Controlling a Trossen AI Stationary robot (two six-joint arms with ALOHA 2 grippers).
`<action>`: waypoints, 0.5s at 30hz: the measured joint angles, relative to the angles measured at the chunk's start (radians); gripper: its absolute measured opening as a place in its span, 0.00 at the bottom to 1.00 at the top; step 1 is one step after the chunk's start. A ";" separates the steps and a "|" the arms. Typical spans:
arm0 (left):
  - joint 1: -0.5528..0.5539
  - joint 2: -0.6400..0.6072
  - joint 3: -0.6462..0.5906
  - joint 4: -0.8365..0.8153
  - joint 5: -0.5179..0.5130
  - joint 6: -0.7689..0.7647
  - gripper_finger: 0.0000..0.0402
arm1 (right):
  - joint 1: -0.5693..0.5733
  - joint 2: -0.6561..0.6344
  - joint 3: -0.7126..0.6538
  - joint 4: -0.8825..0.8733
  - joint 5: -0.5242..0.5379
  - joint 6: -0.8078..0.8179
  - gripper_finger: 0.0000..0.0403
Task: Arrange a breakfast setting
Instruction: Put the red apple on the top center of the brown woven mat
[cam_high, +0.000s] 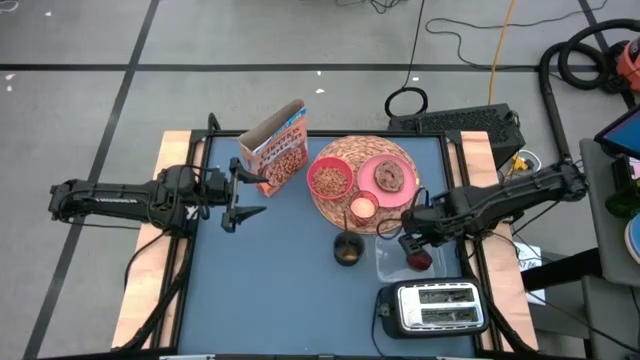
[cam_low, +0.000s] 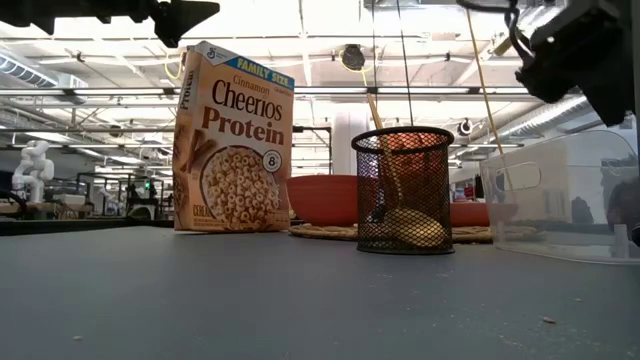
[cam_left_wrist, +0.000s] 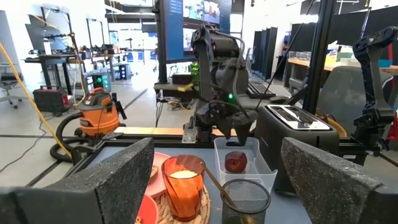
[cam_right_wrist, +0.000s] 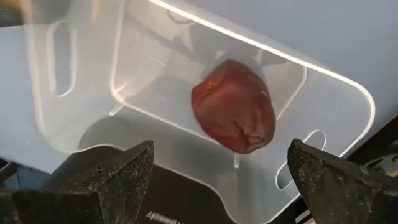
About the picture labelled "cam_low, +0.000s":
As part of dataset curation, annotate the thin black hanging cable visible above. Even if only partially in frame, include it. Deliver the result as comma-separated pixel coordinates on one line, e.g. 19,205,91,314
396,0,415,127

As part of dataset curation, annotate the wooden spoon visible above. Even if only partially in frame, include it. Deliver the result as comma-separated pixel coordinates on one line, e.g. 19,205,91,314
366,92,449,250

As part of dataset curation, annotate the orange-red bowl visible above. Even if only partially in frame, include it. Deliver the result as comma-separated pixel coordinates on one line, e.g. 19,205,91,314
285,173,360,228

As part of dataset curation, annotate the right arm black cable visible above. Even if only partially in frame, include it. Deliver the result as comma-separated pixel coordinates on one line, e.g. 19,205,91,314
455,0,524,64

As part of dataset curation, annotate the round woven placemat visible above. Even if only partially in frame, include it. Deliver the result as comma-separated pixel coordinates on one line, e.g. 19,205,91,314
288,223,546,245

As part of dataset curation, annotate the yellow hanging cable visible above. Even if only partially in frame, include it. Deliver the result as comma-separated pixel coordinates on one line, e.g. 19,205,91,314
463,7,505,157

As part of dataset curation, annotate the black mesh pen cup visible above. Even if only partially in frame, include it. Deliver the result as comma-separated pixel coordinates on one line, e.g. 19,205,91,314
350,125,456,256

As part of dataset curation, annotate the clear plastic bin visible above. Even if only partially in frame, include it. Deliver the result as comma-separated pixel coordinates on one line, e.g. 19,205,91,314
478,129,640,266

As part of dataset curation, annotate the Cheerios cereal box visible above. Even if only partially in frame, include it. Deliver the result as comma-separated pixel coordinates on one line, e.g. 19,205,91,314
171,40,296,235

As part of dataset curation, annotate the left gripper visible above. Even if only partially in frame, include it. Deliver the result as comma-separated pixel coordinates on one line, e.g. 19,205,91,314
0,0,222,49

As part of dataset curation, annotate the orange faceted glass cup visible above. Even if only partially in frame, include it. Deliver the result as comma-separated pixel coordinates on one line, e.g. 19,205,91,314
379,132,449,211

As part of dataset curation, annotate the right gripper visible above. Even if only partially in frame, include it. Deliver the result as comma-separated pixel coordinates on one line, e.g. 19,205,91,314
514,3,626,104

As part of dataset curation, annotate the black table frame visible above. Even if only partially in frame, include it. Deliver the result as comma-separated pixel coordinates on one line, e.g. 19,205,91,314
0,218,176,237

